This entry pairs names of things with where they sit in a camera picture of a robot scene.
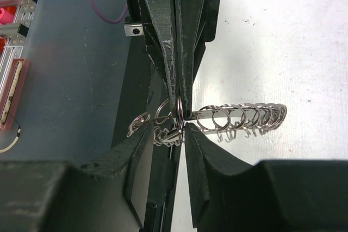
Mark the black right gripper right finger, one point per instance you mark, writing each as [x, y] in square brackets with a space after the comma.
[224, 190]

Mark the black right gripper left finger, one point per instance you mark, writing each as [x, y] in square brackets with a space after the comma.
[123, 176]

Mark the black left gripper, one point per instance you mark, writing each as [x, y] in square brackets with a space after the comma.
[175, 31]

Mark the small metal keyring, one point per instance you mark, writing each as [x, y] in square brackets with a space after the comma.
[179, 114]

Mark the metal disc with keyrings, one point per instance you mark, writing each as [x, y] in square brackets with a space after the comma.
[224, 121]

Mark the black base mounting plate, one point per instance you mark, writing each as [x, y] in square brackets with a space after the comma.
[144, 91]

